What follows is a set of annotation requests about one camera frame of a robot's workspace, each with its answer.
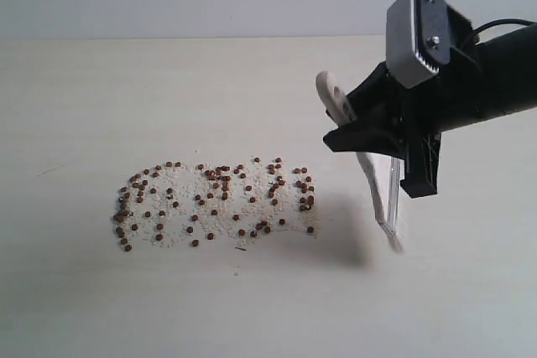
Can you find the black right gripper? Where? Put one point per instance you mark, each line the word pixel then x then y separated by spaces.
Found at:
pixel 427 104

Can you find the white wooden paintbrush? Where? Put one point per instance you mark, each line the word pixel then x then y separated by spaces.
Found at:
pixel 382 173

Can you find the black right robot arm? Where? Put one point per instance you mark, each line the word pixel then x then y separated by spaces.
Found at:
pixel 485 81

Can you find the pile of white grains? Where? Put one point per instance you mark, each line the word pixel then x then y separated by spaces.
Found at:
pixel 174 202

